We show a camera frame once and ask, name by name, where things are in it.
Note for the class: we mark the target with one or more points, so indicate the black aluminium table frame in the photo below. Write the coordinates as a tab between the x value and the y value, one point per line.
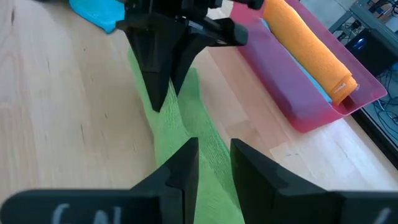
373	137

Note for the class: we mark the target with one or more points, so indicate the black computer tower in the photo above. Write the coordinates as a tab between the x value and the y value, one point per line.
370	53

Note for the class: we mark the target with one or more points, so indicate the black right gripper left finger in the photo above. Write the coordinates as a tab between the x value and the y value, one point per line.
93	208

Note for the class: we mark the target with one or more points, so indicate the blue microfiber towel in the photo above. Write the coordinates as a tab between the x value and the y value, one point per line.
325	93
93	12

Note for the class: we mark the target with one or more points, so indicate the grey desk frame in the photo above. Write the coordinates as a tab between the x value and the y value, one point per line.
367	15

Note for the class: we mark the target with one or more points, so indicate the green microfiber towel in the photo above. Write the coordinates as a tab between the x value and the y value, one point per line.
192	124

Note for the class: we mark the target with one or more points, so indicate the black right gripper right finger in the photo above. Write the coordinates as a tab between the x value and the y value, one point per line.
295	208

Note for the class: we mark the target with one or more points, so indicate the red plastic basket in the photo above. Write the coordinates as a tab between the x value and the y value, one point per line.
273	68

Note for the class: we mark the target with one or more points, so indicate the orange microfiber towel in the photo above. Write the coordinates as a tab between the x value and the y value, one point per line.
304	43

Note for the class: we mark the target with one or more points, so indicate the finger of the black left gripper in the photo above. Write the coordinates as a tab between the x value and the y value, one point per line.
155	56
189	46

